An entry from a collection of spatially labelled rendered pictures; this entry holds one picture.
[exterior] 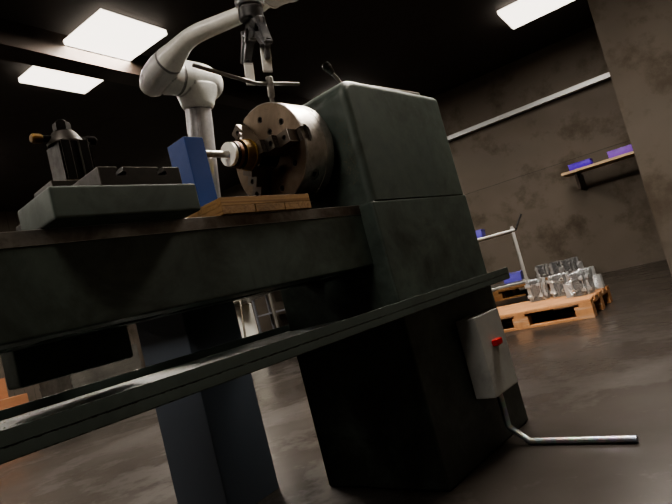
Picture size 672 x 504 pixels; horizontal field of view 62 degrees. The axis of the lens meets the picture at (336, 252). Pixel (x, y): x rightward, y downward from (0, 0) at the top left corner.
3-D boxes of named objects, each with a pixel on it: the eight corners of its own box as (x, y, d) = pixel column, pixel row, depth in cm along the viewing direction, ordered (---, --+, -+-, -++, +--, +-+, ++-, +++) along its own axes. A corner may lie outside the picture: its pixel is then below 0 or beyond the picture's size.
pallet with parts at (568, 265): (589, 276, 720) (583, 254, 722) (580, 284, 656) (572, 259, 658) (509, 294, 778) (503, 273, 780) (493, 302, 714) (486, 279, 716)
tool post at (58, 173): (87, 190, 135) (78, 151, 135) (101, 180, 130) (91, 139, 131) (55, 191, 129) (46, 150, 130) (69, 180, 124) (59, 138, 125)
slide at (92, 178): (93, 238, 145) (89, 222, 146) (183, 187, 118) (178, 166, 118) (18, 245, 131) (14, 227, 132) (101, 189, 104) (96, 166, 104)
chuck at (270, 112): (261, 211, 185) (249, 117, 184) (333, 199, 165) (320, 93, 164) (241, 213, 179) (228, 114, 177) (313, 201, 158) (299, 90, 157)
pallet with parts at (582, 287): (613, 299, 454) (602, 262, 456) (600, 316, 390) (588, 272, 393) (486, 324, 513) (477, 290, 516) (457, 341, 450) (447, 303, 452)
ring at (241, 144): (242, 145, 167) (217, 144, 160) (261, 134, 161) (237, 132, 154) (249, 175, 166) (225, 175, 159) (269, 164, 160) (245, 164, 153)
